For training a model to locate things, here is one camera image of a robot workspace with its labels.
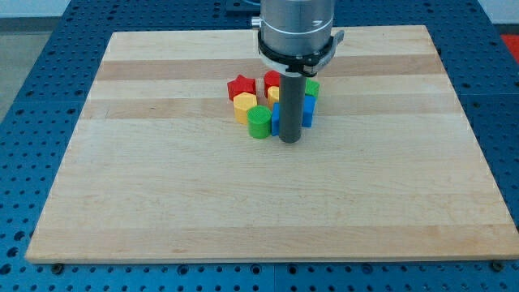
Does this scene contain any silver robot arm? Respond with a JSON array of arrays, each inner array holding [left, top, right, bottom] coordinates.
[[259, 0, 335, 55]]

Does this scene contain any blue cube block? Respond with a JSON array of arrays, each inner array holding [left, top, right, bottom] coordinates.
[[302, 96, 316, 127]]

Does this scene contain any green cylinder block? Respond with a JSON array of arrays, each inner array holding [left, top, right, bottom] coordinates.
[[247, 105, 272, 139]]

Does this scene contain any blue block left of rod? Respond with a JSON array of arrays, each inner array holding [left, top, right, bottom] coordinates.
[[271, 102, 280, 136]]

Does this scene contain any yellow hexagon block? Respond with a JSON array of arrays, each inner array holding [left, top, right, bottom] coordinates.
[[233, 92, 257, 125]]

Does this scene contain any yellow block behind rod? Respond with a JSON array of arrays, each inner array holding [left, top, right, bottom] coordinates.
[[267, 86, 280, 110]]

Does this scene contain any red star block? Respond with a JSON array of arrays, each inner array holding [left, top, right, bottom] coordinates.
[[227, 75, 256, 101]]

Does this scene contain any red cylinder block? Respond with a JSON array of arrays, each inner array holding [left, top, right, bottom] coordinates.
[[264, 70, 281, 97]]

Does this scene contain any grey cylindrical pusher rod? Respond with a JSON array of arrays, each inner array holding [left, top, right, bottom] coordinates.
[[279, 75, 306, 144]]

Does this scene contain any green block behind rod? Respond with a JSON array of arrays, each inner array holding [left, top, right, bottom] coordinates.
[[305, 79, 320, 99]]

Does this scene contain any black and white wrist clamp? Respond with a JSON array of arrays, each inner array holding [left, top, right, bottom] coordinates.
[[257, 30, 345, 78]]

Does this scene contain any wooden board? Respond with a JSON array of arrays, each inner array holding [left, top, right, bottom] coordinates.
[[26, 25, 518, 264]]

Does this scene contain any black mounting plate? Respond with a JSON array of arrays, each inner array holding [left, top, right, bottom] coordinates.
[[225, 0, 261, 15]]

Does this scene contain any red object at right edge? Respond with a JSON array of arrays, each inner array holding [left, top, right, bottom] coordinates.
[[501, 34, 519, 62]]

